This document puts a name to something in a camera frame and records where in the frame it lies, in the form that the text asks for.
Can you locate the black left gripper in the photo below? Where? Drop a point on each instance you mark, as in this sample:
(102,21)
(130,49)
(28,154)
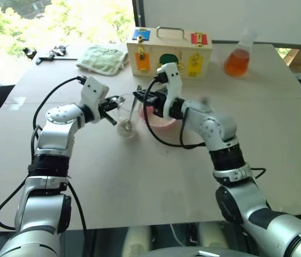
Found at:
(104,108)

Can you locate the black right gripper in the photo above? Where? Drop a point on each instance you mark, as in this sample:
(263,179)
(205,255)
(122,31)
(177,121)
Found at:
(157,103)

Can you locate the metal spoon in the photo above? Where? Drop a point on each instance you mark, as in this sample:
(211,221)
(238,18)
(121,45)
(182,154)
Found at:
(133,108)

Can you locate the clear glass mug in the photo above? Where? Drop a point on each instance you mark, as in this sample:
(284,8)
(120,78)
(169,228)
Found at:
(127,117)

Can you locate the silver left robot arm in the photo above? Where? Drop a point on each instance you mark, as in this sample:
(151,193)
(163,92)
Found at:
(56,134)

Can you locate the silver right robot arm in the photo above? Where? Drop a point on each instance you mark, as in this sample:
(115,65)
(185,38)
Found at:
(219,128)

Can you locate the oatmeal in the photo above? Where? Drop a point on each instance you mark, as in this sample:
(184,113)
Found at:
(125,128)

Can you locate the pink bowl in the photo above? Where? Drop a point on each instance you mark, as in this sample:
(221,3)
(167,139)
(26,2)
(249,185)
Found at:
(161,122)

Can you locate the wooden lock box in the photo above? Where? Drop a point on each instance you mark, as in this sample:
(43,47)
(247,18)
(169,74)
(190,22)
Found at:
(166,53)

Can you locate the green quilted cloth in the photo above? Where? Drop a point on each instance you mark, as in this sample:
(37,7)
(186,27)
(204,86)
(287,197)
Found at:
(100,60)

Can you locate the black tool with rod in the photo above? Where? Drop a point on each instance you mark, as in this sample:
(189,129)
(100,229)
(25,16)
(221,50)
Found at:
(52,54)

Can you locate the small black clamp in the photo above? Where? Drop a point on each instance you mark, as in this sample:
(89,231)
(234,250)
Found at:
(30,52)

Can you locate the glass flask with orange liquid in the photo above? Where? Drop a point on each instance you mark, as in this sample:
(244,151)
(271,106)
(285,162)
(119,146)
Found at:
(237,63)

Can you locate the white board panel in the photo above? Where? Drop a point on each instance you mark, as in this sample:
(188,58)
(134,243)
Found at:
(219,18)

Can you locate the pale rounded shape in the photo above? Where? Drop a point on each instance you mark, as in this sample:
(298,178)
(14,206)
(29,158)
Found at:
(137,241)

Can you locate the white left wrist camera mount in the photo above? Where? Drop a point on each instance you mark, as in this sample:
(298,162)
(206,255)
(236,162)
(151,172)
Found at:
(94,89)

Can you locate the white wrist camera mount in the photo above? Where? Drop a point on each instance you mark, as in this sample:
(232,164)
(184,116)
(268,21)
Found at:
(173,80)
(94,89)

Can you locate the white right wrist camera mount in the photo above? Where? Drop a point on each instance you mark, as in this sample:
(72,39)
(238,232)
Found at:
(173,80)

